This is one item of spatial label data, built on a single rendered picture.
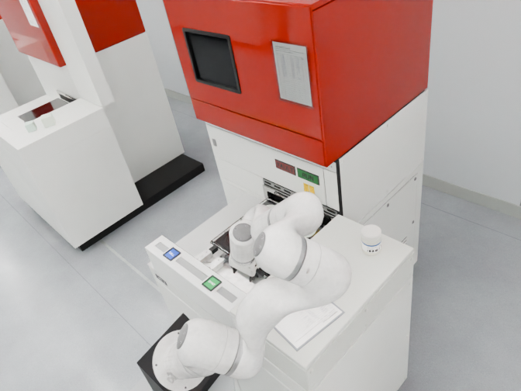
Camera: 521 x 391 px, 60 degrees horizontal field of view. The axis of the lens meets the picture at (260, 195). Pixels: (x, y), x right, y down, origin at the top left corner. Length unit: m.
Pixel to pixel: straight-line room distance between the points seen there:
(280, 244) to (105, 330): 2.31
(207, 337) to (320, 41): 0.95
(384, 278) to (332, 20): 0.88
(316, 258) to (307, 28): 0.80
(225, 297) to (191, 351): 0.53
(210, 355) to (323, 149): 0.86
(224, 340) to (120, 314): 2.00
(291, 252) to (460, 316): 1.98
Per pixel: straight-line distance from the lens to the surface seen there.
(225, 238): 1.98
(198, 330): 1.17
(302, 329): 1.52
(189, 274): 1.79
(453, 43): 3.05
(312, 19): 1.47
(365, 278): 1.65
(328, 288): 0.97
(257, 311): 1.04
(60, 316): 3.36
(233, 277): 1.83
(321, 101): 1.57
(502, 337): 2.77
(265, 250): 0.90
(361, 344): 1.72
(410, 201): 2.48
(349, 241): 1.77
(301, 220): 0.97
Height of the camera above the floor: 2.20
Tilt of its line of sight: 37 degrees down
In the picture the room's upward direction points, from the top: 12 degrees counter-clockwise
